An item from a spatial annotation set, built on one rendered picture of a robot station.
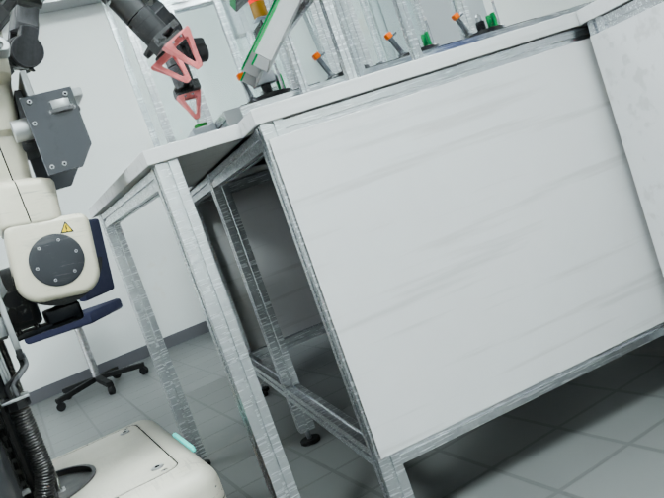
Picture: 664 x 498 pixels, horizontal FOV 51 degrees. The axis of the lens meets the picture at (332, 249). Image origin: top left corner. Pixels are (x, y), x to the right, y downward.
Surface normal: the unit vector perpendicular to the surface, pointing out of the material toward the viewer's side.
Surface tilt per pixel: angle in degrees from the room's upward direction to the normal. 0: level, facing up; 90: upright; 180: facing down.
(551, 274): 90
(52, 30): 90
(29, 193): 90
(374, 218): 90
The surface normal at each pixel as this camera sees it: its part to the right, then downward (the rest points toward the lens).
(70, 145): 0.43, -0.07
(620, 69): -0.90, 0.34
